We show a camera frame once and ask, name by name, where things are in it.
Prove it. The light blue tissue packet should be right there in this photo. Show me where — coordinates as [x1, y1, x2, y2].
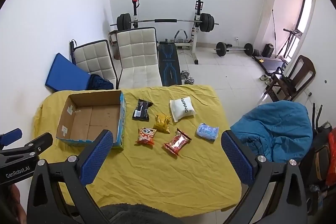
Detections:
[196, 123, 219, 141]

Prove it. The orange snack packet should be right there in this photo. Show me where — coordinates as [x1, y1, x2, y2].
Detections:
[135, 127, 157, 145]

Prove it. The red snack packet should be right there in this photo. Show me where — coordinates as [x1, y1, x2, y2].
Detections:
[163, 128, 192, 156]

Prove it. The black snack packet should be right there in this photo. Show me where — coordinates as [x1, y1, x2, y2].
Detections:
[132, 99, 153, 122]

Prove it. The yellow snack packet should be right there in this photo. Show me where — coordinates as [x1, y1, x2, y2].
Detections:
[153, 114, 170, 134]

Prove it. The white pillow packet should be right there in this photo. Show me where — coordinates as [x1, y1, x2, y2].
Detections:
[169, 97, 196, 122]

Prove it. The open cardboard box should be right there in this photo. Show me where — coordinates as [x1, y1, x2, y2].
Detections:
[56, 90, 126, 149]

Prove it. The teal blue blanket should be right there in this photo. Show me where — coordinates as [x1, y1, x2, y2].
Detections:
[231, 101, 313, 162]

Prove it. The blue foam mat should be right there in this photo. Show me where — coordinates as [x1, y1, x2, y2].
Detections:
[45, 53, 90, 92]

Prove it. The yellow tablecloth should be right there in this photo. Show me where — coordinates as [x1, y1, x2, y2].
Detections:
[33, 84, 242, 218]

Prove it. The black backpack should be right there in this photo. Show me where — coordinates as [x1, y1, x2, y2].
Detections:
[299, 122, 333, 188]

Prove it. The dark blue cloth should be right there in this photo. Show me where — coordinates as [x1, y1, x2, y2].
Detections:
[87, 74, 114, 90]

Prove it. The left white padded chair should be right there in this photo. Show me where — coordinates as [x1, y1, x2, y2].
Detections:
[70, 39, 118, 88]

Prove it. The white padded chair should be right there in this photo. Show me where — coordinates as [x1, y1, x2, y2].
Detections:
[70, 39, 118, 88]
[116, 27, 162, 89]

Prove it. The black treadmill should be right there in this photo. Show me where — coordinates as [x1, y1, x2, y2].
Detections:
[253, 56, 288, 76]

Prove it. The dumbbell on floor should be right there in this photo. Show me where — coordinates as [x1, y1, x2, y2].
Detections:
[181, 70, 195, 85]

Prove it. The dark wooden chair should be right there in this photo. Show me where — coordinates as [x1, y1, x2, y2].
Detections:
[264, 55, 316, 102]

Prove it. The barbell on floor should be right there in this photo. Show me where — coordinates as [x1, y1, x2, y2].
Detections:
[214, 42, 254, 57]

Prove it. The black blue weight bench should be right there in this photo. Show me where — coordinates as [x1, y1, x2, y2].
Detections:
[158, 42, 182, 86]

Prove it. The right white padded chair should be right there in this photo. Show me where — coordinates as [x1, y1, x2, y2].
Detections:
[116, 27, 162, 89]

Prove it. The barbell on rack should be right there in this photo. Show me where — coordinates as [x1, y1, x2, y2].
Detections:
[110, 13, 219, 32]

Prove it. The white barbell rack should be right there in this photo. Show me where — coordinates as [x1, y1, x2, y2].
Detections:
[131, 0, 203, 65]

